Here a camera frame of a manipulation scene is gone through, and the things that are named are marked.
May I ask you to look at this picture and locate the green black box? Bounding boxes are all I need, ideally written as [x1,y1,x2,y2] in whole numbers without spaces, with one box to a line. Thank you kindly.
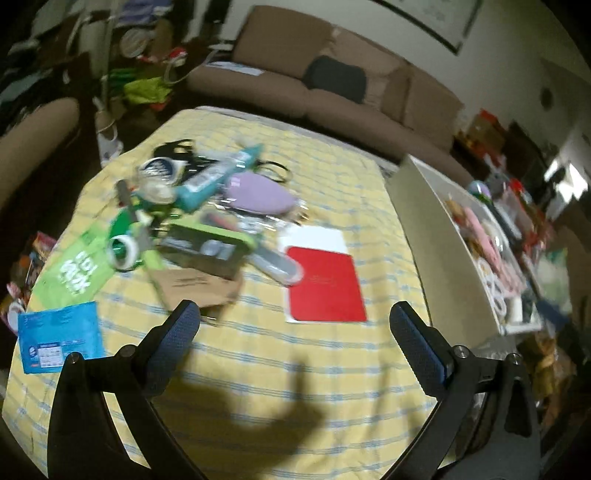
[155,223,256,280]

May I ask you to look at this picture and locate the pink cloth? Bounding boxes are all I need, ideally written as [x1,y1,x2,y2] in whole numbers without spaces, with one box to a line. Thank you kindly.
[463,207,525,296]

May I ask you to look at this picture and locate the teal tube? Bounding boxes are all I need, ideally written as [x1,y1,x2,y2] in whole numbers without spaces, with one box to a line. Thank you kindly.
[174,144,263,213]

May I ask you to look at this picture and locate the green handled tool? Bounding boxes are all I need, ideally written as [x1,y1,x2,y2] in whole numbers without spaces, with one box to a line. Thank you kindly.
[115,179,164,273]

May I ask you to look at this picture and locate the purple round lid container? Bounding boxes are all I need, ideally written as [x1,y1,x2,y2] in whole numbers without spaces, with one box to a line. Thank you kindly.
[467,180,492,201]

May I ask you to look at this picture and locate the white tape roll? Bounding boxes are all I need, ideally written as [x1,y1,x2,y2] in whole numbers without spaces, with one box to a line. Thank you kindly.
[106,235,139,272]

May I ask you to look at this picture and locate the white storage box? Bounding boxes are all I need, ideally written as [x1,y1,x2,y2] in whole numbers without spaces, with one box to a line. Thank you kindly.
[387,156,543,348]

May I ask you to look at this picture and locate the red notebook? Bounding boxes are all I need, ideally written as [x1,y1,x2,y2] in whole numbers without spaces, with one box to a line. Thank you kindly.
[287,246,367,323]

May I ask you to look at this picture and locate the purple pouch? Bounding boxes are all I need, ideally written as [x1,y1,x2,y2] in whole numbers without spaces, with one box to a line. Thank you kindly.
[222,171,297,215]

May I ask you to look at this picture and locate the black cushion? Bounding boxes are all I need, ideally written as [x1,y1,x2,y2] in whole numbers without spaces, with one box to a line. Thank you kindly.
[303,55,368,104]

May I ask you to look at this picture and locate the yellow checkered tablecloth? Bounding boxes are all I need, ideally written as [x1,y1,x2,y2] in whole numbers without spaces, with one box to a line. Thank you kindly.
[2,105,454,480]

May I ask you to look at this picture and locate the green plastic bag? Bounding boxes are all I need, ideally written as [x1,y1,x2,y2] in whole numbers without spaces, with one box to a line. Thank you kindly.
[33,224,114,310]

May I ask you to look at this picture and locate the brown cardboard box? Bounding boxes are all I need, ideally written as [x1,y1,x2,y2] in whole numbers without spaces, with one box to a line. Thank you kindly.
[147,268,243,324]

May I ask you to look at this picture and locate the brown sofa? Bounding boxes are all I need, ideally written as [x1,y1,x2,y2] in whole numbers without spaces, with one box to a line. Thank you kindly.
[186,5,473,186]

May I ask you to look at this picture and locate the white glasses case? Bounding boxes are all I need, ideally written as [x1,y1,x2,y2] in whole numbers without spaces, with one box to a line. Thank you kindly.
[247,245,304,286]

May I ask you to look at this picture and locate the white handled scissors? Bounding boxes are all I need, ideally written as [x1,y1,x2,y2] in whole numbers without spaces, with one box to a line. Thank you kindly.
[476,257,508,319]

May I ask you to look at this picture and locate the blue packet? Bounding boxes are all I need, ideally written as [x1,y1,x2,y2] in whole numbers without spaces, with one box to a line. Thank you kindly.
[18,302,105,374]

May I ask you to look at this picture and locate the white cup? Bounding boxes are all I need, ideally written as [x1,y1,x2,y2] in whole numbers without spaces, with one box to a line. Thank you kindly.
[505,296,524,324]

